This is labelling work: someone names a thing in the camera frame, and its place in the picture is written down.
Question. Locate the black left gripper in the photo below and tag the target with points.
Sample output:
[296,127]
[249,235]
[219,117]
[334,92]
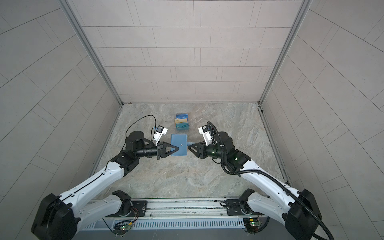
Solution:
[161,149]

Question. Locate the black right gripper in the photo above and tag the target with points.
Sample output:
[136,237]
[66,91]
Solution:
[202,149]

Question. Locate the blue-grey card holder wallet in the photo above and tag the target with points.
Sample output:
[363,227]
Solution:
[180,141]

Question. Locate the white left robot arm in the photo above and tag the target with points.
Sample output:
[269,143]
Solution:
[60,217]

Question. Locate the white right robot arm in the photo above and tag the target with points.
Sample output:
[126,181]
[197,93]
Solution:
[297,210]

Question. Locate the teal VIP card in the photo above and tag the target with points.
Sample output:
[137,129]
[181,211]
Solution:
[182,126]

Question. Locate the dark blue VIP card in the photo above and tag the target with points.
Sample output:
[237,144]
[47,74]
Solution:
[182,116]

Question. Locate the white vent grille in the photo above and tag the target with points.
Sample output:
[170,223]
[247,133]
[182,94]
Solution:
[180,224]

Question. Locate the left circuit board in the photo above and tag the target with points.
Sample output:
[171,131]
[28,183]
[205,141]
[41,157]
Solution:
[122,228]

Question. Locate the circuit board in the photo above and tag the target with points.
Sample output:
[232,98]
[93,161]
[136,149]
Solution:
[252,226]
[122,228]

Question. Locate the right circuit board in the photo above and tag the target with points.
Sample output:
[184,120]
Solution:
[252,226]

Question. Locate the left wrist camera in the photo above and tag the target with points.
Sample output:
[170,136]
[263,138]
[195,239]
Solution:
[159,132]

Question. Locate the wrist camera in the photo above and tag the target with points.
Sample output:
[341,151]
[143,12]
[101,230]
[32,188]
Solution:
[205,131]
[159,132]

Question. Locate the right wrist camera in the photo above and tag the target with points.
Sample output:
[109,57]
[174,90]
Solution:
[205,131]

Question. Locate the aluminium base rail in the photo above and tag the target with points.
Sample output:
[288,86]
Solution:
[188,208]

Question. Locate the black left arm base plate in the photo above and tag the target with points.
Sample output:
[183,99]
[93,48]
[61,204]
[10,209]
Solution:
[135,209]

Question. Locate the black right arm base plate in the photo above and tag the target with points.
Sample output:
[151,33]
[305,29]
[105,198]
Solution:
[234,208]

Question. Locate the left aluminium corner post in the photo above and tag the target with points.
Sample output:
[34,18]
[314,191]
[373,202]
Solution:
[88,47]

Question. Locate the aluminium corner post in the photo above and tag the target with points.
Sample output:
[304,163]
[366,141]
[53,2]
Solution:
[88,47]
[290,38]

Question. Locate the right aluminium corner post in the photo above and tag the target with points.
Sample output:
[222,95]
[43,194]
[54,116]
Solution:
[290,38]

